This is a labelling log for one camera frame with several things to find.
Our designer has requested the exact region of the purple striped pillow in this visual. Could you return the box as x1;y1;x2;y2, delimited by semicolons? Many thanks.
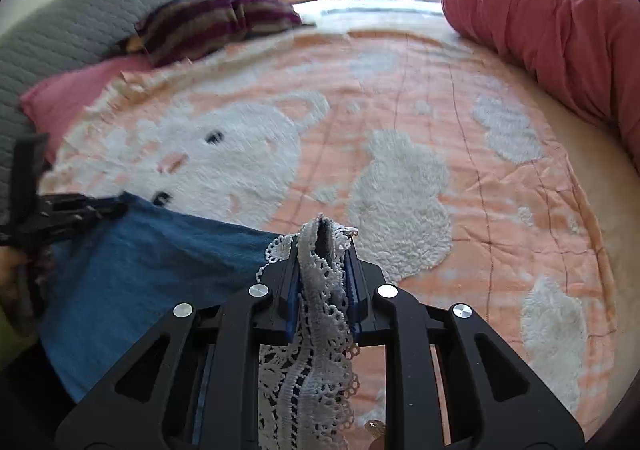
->
119;0;304;67

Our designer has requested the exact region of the blue denim pants lace trim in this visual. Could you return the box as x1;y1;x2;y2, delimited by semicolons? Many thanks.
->
39;197;358;449

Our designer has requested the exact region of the orange white bear blanket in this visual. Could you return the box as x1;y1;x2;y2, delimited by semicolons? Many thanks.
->
40;30;615;432

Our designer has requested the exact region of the left hand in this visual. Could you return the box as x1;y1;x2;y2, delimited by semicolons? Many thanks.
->
1;247;53;337

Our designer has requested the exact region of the red rolled duvet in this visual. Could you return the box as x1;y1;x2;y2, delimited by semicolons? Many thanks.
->
442;0;639;161

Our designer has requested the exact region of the pink quilted pillow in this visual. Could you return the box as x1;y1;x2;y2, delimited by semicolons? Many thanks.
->
20;55;152;164

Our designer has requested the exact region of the grey quilted headboard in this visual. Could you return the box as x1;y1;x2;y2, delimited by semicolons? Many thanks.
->
0;0;169;211

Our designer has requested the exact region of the right hand thumb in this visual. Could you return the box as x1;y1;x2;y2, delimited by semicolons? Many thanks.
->
364;420;386;450

